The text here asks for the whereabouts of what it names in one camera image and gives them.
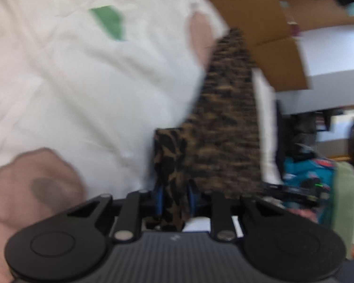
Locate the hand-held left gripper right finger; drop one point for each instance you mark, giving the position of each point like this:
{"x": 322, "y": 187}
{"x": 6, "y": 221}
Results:
{"x": 191, "y": 197}

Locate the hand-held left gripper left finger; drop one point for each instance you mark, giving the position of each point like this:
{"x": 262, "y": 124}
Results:
{"x": 159, "y": 200}

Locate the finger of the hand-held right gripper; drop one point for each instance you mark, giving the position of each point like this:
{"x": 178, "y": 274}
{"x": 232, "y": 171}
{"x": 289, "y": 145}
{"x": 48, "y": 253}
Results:
{"x": 273, "y": 189}

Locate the leopard print garment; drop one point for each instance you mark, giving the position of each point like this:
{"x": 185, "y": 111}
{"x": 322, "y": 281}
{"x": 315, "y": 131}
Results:
{"x": 224, "y": 123}

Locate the black clothes heap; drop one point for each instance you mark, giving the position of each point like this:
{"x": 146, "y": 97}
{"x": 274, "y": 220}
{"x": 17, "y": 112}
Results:
{"x": 303, "y": 129}

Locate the teal patterned cloth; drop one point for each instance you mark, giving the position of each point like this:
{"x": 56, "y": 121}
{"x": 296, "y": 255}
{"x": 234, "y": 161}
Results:
{"x": 301, "y": 168}

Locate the light green cloth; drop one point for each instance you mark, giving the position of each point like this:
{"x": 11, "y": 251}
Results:
{"x": 346, "y": 200}

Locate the cream bear printed blanket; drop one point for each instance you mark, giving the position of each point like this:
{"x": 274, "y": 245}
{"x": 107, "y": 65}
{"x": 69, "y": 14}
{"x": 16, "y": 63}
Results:
{"x": 76, "y": 79}

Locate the brown cardboard sheet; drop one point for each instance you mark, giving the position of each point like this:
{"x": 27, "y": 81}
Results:
{"x": 253, "y": 11}

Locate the tall cardboard box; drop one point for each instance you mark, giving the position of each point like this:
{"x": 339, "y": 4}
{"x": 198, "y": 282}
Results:
{"x": 318, "y": 14}

